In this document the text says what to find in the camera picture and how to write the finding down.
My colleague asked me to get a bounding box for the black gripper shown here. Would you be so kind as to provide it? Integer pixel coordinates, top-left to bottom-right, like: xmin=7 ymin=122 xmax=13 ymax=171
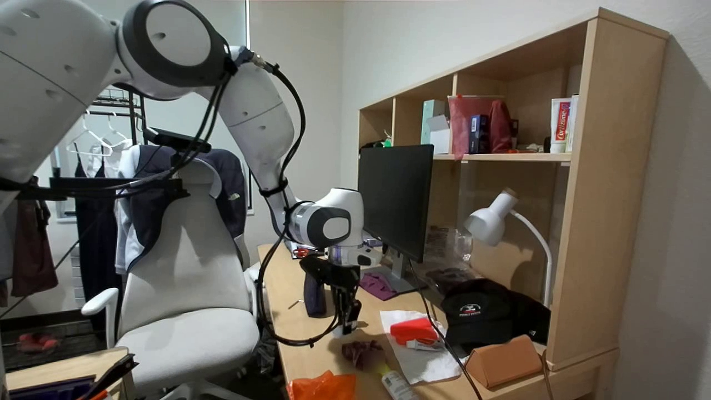
xmin=329 ymin=276 xmax=367 ymax=337

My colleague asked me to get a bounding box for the maroon scrunchie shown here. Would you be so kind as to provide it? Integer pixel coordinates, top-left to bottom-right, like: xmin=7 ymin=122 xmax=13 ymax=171
xmin=339 ymin=335 xmax=389 ymax=374

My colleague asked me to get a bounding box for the purple cloth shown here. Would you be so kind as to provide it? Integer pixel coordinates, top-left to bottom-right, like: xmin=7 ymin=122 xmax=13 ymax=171
xmin=359 ymin=266 xmax=415 ymax=302

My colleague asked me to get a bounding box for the silver monitor stand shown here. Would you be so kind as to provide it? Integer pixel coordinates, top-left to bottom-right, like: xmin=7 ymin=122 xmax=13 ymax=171
xmin=378 ymin=247 xmax=417 ymax=286

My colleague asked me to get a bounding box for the orange plastic bag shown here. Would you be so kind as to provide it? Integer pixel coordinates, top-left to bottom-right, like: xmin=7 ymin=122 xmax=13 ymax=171
xmin=287 ymin=369 xmax=359 ymax=400

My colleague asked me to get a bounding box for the white tube yellow cap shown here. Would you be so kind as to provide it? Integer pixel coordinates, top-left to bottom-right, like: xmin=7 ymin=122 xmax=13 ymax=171
xmin=373 ymin=359 xmax=421 ymax=400

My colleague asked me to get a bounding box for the white paper towel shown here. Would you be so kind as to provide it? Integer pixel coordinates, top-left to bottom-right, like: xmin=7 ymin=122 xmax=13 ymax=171
xmin=378 ymin=309 xmax=463 ymax=386

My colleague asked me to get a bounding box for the black computer monitor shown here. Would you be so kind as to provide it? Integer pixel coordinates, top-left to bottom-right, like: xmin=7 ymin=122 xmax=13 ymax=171
xmin=358 ymin=142 xmax=437 ymax=266

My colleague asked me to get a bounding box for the black baseball cap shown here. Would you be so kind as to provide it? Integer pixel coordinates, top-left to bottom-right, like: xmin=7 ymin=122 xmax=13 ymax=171
xmin=437 ymin=276 xmax=550 ymax=356

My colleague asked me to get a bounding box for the white office chair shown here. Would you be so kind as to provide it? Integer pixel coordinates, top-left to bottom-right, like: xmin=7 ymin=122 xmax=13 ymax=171
xmin=77 ymin=158 xmax=265 ymax=400

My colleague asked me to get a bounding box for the white desk lamp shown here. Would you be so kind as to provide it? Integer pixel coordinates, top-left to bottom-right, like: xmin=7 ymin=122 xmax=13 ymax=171
xmin=463 ymin=187 xmax=555 ymax=309

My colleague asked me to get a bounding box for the dark jacket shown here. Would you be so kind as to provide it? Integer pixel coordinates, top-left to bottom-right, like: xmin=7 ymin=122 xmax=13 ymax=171
xmin=112 ymin=142 xmax=251 ymax=276

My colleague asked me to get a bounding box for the teal box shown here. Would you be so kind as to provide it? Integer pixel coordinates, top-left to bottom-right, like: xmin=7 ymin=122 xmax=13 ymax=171
xmin=419 ymin=98 xmax=451 ymax=156

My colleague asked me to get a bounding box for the wooden shelf unit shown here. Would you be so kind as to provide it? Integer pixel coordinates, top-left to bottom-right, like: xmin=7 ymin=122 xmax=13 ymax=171
xmin=356 ymin=7 xmax=668 ymax=400

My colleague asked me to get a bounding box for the white printed box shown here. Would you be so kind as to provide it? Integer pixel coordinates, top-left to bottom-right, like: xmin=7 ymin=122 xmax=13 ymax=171
xmin=549 ymin=96 xmax=581 ymax=156

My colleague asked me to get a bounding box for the black clothes rack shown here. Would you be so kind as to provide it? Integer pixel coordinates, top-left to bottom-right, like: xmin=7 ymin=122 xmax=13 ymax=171
xmin=41 ymin=87 xmax=150 ymax=224

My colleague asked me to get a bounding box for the light wooden side table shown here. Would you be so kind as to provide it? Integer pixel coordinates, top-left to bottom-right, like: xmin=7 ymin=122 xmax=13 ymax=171
xmin=1 ymin=347 xmax=136 ymax=400

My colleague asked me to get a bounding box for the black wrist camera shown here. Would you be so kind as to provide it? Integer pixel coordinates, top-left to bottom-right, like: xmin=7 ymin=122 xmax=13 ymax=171
xmin=298 ymin=251 xmax=361 ymax=289

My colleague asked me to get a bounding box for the thin black desk cable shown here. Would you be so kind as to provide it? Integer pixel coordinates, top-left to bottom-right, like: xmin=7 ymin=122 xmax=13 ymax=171
xmin=401 ymin=285 xmax=479 ymax=400

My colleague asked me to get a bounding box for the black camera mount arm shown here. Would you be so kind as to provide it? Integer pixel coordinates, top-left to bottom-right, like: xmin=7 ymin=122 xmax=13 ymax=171
xmin=0 ymin=124 xmax=190 ymax=206

